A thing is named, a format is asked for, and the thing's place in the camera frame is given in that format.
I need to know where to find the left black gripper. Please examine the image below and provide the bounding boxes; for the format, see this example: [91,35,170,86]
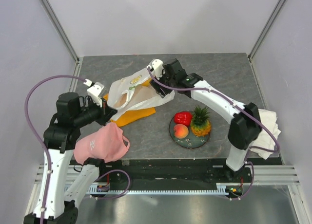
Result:
[73,96,117,128]

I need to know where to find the fake red bell pepper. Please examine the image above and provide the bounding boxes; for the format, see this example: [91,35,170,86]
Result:
[174,111,193,127]

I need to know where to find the white plastic bag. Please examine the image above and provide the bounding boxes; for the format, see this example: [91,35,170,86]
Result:
[107,69,175,121]

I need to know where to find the fake peach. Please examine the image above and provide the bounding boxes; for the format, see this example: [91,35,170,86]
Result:
[173,124,189,139]

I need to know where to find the fake fruit green leaves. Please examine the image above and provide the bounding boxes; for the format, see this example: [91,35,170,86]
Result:
[190,106,212,137]

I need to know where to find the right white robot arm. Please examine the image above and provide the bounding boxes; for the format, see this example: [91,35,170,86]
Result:
[147,58,262,182]

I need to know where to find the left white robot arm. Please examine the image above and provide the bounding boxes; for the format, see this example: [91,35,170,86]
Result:
[23,92,117,224]

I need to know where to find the pink cap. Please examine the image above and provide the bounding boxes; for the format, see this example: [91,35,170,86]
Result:
[74,122,130,164]

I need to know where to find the orange cloth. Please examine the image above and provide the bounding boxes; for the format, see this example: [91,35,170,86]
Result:
[104,78,156,127]

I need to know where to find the blue ceramic plate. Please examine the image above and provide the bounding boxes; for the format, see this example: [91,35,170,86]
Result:
[168,116,210,149]

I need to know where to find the white folded towel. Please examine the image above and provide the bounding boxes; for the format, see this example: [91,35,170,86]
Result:
[251,109,281,160]

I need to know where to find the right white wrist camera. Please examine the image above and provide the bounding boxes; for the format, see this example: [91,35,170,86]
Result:
[147,59,163,79]

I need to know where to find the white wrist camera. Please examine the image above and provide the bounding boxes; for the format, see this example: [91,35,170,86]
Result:
[83,79,105,107]
[147,59,163,79]

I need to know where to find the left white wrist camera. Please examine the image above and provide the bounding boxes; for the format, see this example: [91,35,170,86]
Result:
[83,79,105,107]

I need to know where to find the slotted cable duct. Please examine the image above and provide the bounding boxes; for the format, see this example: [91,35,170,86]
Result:
[86,185,229,196]

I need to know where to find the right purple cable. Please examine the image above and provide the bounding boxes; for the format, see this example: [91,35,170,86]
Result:
[147,69,280,200]

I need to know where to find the left aluminium frame post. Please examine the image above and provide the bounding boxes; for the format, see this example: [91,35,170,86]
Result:
[39,0,79,63]

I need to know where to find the aluminium frame post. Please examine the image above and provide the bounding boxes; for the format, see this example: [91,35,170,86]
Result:
[39,0,79,63]
[248,0,288,62]

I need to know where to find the right aluminium frame post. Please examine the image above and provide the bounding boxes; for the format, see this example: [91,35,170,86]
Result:
[248,0,288,62]

